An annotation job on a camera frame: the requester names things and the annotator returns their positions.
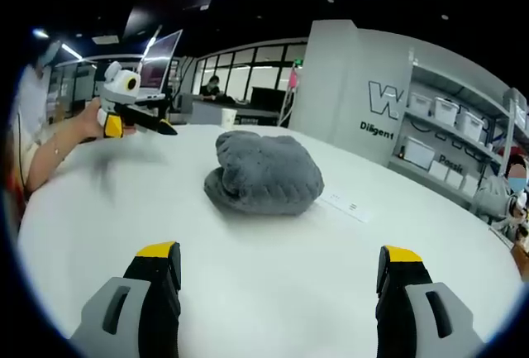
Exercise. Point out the grey plush towel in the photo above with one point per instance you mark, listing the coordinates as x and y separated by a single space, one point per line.
268 172

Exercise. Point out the person's torso in white shirt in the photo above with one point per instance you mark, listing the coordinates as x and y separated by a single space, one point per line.
29 110

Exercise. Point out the grey counter desk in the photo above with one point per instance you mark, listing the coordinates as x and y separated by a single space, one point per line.
211 111

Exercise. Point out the white lettered pillar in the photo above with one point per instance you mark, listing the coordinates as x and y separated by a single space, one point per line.
330 85

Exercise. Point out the black monitor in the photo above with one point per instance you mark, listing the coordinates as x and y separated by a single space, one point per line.
268 96

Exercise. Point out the brown board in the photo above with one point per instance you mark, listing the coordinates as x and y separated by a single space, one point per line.
521 261

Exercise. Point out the group of white storage boxes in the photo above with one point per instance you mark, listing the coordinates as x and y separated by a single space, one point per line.
446 112

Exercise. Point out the person's masked head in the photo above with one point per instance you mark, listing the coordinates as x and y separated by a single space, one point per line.
49 55

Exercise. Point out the person's left hand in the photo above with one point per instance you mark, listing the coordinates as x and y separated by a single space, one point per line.
89 120

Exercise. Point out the white paper cup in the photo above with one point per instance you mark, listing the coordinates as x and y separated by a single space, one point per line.
229 117

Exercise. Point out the pink hanging tag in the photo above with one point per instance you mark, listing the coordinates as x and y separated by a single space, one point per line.
294 79

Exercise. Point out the open silver laptop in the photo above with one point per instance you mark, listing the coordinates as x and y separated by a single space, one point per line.
159 66

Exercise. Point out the grey metal shelf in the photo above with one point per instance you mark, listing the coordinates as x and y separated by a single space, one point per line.
494 103

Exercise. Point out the white label strip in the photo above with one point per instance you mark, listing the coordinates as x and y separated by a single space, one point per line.
346 207

